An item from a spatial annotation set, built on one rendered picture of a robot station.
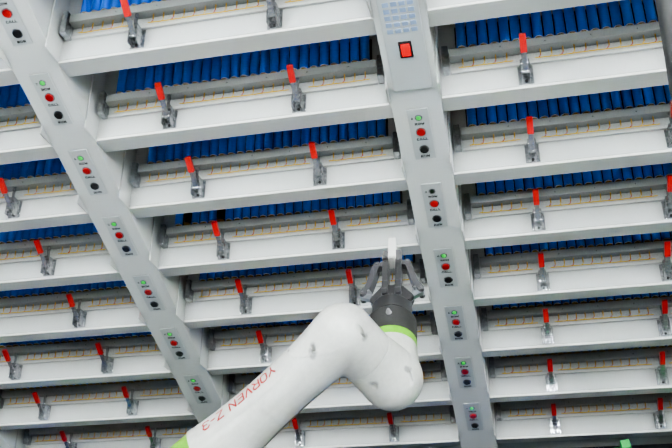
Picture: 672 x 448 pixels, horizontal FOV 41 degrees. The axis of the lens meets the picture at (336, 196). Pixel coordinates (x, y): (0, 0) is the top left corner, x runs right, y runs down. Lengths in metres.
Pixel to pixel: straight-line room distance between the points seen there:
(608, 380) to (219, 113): 1.20
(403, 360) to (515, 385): 0.87
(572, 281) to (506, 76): 0.58
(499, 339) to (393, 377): 0.74
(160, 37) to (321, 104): 0.33
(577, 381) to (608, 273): 0.39
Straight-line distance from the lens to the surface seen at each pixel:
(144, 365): 2.44
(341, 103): 1.73
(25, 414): 2.77
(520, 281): 2.09
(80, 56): 1.77
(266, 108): 1.77
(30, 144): 1.95
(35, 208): 2.10
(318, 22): 1.63
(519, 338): 2.23
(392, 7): 1.59
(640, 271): 2.10
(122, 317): 2.30
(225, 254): 2.03
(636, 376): 2.39
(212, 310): 2.21
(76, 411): 2.69
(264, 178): 1.90
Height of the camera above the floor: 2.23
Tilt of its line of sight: 40 degrees down
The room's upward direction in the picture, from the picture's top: 16 degrees counter-clockwise
